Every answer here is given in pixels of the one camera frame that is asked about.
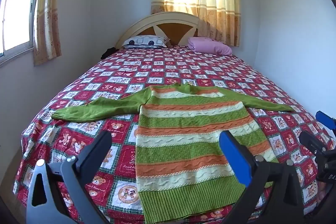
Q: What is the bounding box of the yellow patterned side curtain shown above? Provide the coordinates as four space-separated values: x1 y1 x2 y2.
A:
33 0 65 66

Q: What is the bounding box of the dark cloth beside bed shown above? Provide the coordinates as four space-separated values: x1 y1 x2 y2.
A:
101 47 117 60

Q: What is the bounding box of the white patterned pillow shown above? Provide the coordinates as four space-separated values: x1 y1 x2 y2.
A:
123 35 168 49

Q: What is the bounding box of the sliding glass window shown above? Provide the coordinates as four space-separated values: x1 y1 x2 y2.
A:
0 0 42 58

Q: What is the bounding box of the green orange striped knit sweater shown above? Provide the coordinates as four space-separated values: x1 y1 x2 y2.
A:
51 82 294 224

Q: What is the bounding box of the red checkered bear print blanket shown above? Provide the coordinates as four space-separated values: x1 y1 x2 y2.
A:
13 46 336 224

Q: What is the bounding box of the cream and brown headboard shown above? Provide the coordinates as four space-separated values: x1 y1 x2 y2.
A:
115 11 210 50

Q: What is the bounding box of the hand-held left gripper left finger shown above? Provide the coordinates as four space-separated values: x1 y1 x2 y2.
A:
25 130 113 224

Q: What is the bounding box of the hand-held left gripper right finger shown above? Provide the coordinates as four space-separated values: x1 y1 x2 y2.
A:
219 131 305 224

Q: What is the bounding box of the pink pillow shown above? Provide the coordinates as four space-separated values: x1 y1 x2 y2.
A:
187 37 233 56

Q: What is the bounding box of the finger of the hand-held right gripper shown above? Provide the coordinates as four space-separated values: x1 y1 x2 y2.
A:
299 131 332 159
315 111 336 133

